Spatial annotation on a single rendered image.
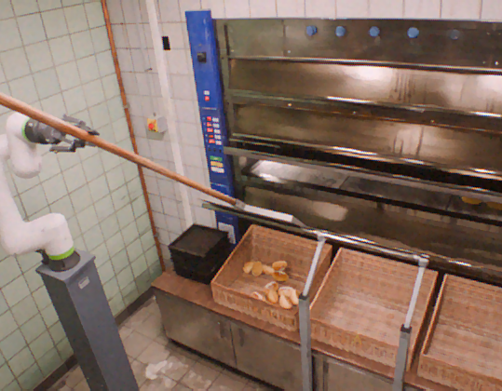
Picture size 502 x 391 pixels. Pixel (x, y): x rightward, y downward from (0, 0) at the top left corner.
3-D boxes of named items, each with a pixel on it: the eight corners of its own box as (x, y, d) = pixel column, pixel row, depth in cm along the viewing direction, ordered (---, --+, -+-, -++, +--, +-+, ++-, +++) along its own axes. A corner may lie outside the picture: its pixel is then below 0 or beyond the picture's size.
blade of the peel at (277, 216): (291, 222, 207) (292, 216, 207) (196, 198, 234) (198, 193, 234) (316, 233, 238) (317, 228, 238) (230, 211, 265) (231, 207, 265)
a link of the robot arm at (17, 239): (7, 257, 194) (-34, 143, 185) (43, 245, 200) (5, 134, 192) (5, 262, 182) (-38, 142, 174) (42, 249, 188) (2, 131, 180)
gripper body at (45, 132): (60, 124, 147) (77, 126, 142) (50, 147, 145) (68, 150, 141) (42, 114, 140) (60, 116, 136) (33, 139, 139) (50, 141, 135)
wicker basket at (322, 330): (339, 282, 268) (339, 245, 255) (433, 309, 240) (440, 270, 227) (304, 337, 232) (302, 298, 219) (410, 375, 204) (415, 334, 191)
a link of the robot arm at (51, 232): (40, 251, 203) (27, 217, 194) (73, 240, 210) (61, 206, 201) (43, 265, 193) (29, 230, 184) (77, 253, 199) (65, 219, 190)
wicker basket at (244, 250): (255, 257, 298) (251, 222, 285) (333, 281, 269) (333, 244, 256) (211, 303, 262) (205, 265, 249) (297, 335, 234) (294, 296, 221)
